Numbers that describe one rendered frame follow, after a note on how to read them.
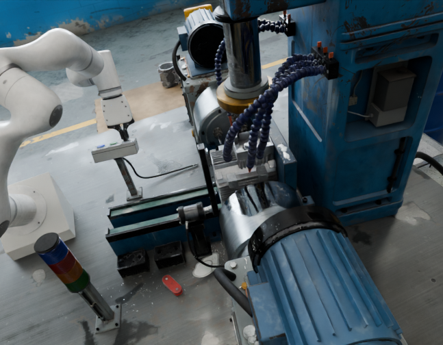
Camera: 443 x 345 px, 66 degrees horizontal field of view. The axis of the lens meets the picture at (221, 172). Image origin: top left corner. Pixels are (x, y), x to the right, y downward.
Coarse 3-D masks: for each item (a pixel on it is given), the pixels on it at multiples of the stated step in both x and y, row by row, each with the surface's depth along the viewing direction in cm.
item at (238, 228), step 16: (240, 192) 93; (256, 192) 91; (272, 192) 91; (288, 192) 93; (224, 208) 96; (240, 208) 90; (256, 208) 87; (272, 208) 86; (288, 208) 87; (224, 224) 94; (240, 224) 87; (256, 224) 84; (224, 240) 94; (240, 240) 85; (240, 256) 85
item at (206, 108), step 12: (216, 84) 140; (204, 96) 136; (204, 108) 131; (216, 108) 126; (204, 120) 128; (216, 120) 129; (228, 120) 130; (252, 120) 132; (204, 132) 131; (216, 132) 129; (240, 132) 134; (204, 144) 135; (216, 144) 136
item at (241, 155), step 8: (240, 136) 116; (248, 136) 116; (240, 144) 115; (248, 144) 111; (272, 144) 108; (240, 152) 108; (264, 152) 109; (272, 152) 110; (240, 160) 110; (256, 160) 110; (264, 160) 111
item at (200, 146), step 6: (198, 144) 96; (198, 150) 95; (204, 150) 95; (204, 156) 96; (204, 162) 97; (204, 168) 98; (204, 174) 99; (210, 174) 100; (210, 180) 101; (210, 186) 102; (210, 192) 104; (216, 192) 105; (210, 198) 105; (216, 204) 107; (216, 210) 108
